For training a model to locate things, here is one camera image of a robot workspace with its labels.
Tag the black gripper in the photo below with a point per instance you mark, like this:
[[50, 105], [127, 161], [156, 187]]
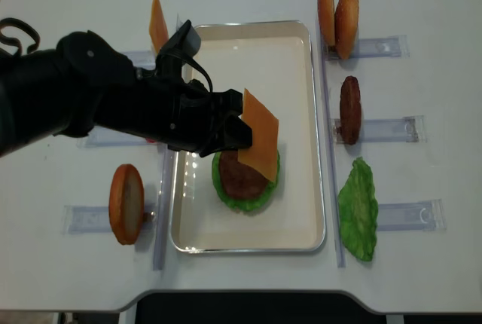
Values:
[[186, 116]]

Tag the orange cheese slice front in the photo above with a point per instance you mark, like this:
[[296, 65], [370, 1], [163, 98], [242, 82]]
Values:
[[262, 155]]

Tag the orange cheese slice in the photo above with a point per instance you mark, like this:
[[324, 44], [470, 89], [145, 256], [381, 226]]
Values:
[[157, 27], [262, 155]]

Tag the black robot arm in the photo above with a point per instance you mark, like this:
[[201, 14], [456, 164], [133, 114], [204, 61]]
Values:
[[84, 83]]

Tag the brown meat patty on burger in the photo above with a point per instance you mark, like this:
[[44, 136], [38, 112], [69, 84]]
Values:
[[239, 181]]

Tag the green lettuce leaf on burger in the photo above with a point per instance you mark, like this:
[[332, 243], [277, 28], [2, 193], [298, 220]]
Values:
[[241, 205]]

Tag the orange cheese slice rear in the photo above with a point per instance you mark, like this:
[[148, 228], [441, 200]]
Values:
[[157, 27]]

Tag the brown meat patty standing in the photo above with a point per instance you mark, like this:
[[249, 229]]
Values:
[[350, 110]]

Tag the green lettuce leaf standing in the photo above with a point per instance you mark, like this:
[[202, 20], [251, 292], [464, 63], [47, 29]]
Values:
[[358, 211]]

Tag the clear holder lettuce right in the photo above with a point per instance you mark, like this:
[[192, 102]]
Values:
[[427, 215]]

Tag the white rectangular tray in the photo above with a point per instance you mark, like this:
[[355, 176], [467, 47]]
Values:
[[273, 61]]

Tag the bun slice standing left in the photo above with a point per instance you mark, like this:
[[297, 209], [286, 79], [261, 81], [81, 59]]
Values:
[[126, 204]]

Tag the bun slice standing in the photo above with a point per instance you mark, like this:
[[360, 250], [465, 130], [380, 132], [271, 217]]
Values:
[[326, 21], [346, 27], [126, 204]]

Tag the far bun slice standing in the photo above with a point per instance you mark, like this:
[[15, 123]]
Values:
[[326, 21]]

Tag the near bun slice standing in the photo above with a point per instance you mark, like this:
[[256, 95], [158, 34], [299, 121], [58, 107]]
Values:
[[346, 27]]

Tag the clear holder bun right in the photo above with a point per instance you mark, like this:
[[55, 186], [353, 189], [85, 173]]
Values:
[[392, 46]]

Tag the clear holder bun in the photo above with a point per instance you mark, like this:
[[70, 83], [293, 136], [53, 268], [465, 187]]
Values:
[[392, 46], [86, 220]]

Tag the clear holder patty right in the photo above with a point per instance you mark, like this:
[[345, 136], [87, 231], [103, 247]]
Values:
[[406, 129]]

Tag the clear holder bun left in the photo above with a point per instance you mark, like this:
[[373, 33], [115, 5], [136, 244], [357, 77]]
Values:
[[86, 220]]

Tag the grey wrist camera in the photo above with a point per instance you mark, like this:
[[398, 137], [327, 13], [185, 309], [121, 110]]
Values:
[[185, 39]]

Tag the clear acrylic right rail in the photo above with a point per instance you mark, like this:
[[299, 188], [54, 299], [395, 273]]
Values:
[[329, 149]]

